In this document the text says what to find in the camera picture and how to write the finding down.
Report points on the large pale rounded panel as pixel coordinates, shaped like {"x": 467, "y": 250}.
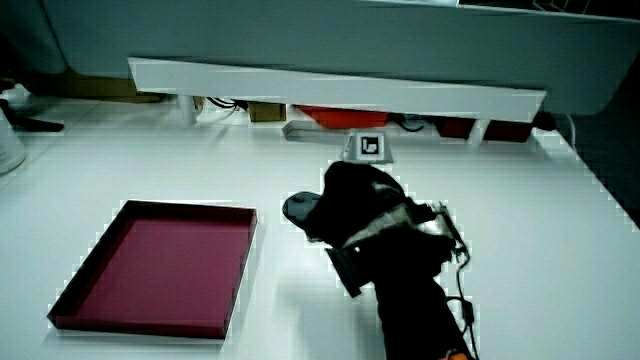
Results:
{"x": 350, "y": 35}

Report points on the dark red shallow tray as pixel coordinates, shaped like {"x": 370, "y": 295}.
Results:
{"x": 165, "y": 270}

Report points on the person's right forearm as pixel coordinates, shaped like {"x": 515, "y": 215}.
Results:
{"x": 415, "y": 320}

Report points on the large brown cardboard box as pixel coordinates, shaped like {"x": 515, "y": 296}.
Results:
{"x": 90, "y": 87}

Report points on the orange box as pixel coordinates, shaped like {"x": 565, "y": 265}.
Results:
{"x": 350, "y": 117}

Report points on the white round container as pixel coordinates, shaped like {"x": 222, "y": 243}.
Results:
{"x": 7, "y": 147}

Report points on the black computer mouse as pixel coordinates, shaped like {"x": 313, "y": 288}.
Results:
{"x": 298, "y": 206}

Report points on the white desk shelf riser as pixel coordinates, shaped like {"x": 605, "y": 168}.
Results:
{"x": 320, "y": 90}

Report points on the dark red box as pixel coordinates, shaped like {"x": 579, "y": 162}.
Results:
{"x": 455, "y": 127}
{"x": 507, "y": 131}

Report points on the person's right hand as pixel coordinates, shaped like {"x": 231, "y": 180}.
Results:
{"x": 360, "y": 200}

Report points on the small brown cardboard box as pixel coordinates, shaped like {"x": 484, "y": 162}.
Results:
{"x": 266, "y": 112}

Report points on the white desk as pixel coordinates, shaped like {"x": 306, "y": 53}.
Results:
{"x": 525, "y": 250}

